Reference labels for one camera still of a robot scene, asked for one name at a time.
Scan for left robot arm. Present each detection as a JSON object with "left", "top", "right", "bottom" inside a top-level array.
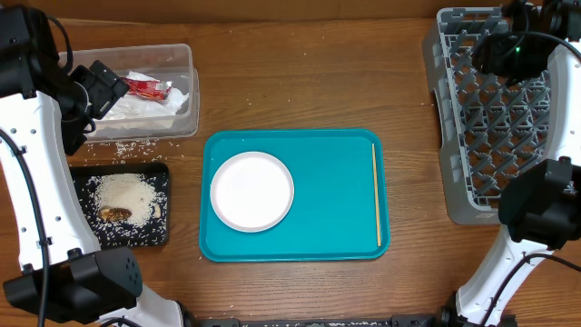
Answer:
[{"left": 1, "top": 5, "right": 194, "bottom": 326}]

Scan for teal serving tray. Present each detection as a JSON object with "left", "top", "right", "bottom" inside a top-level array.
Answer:
[{"left": 199, "top": 129, "right": 390, "bottom": 263}]

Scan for brown food scrap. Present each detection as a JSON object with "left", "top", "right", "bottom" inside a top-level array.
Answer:
[{"left": 99, "top": 207, "right": 132, "bottom": 222}]

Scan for wooden chopstick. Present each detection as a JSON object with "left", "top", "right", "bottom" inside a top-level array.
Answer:
[{"left": 371, "top": 143, "right": 382, "bottom": 247}]

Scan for clear plastic bin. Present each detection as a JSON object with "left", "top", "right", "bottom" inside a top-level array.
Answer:
[{"left": 74, "top": 44, "right": 200, "bottom": 143}]

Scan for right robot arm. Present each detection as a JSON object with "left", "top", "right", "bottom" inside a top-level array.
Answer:
[{"left": 434, "top": 0, "right": 580, "bottom": 326}]

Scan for white rice pile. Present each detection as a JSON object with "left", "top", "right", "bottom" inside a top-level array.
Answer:
[{"left": 88, "top": 173, "right": 162, "bottom": 227}]

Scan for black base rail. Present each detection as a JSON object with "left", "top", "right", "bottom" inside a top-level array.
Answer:
[{"left": 192, "top": 313, "right": 453, "bottom": 327}]

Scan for red snack wrapper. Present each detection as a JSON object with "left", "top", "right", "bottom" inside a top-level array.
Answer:
[{"left": 122, "top": 77, "right": 172, "bottom": 101}]

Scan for black tray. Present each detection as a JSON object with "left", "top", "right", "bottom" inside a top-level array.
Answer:
[{"left": 70, "top": 163, "right": 171, "bottom": 249}]

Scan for white napkin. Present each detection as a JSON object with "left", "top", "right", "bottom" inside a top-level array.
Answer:
[{"left": 103, "top": 71, "right": 189, "bottom": 121}]

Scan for large white plate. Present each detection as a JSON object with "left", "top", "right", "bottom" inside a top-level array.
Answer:
[{"left": 210, "top": 152, "right": 295, "bottom": 233}]

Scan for grey dishwasher rack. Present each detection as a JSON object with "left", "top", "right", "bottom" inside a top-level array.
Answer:
[{"left": 422, "top": 6, "right": 551, "bottom": 224}]

